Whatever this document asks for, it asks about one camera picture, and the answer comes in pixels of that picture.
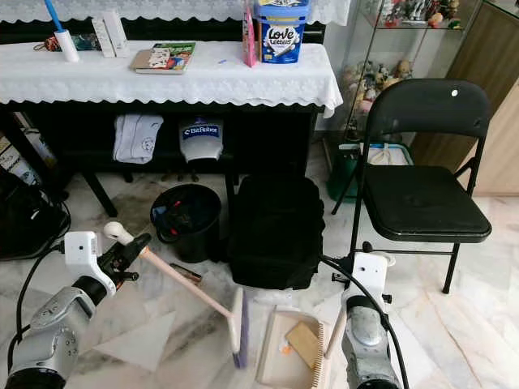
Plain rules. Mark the folded white cartoon shirt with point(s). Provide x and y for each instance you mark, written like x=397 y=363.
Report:
x=138 y=139

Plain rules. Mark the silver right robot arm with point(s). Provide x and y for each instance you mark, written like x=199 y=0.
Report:
x=365 y=348

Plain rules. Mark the pink box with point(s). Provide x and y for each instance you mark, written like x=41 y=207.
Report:
x=248 y=40

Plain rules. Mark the beige dustpan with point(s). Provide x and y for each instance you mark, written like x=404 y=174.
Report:
x=272 y=356

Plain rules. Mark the black equipment bag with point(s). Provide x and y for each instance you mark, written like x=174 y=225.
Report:
x=28 y=215

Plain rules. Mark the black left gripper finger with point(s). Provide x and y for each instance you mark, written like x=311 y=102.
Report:
x=138 y=247
x=126 y=275

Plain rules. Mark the pink plush toy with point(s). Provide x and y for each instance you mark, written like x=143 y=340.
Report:
x=363 y=99

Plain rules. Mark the white printed box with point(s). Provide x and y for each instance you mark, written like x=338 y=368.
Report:
x=10 y=158

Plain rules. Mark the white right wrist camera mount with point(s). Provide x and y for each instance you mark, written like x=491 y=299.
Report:
x=371 y=271

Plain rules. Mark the green plastic bin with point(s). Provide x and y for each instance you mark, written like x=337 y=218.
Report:
x=340 y=174

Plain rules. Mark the glass display cabinet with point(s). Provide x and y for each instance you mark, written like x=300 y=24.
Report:
x=353 y=44

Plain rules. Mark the tall white box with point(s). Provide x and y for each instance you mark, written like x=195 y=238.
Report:
x=117 y=34
x=100 y=38

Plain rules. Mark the blue Love Letters tub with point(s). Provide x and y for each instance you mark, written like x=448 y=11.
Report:
x=282 y=40

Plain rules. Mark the brown cardboard piece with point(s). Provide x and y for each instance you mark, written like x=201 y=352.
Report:
x=304 y=344

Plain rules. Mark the green cover book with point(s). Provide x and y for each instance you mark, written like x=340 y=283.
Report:
x=166 y=57

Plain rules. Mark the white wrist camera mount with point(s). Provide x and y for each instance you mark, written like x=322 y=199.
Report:
x=371 y=271
x=83 y=251

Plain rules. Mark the white lace-edged tablecloth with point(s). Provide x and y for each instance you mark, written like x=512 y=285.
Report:
x=211 y=81

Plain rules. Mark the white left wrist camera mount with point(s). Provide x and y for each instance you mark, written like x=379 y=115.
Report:
x=83 y=251

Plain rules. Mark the small orange scrap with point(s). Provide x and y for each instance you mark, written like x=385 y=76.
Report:
x=285 y=349

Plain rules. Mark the brown wooden cabinet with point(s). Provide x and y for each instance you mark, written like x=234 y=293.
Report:
x=495 y=81

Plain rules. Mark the black waste bin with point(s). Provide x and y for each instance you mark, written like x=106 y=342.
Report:
x=203 y=239

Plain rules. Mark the white lace runner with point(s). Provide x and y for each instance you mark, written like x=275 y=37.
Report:
x=170 y=8

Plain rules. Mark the black folding chair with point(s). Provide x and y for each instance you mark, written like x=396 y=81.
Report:
x=422 y=203

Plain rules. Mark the black backpack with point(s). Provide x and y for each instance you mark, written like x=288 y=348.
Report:
x=276 y=235

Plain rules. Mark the white BitRobot shirt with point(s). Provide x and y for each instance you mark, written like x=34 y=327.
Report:
x=201 y=147

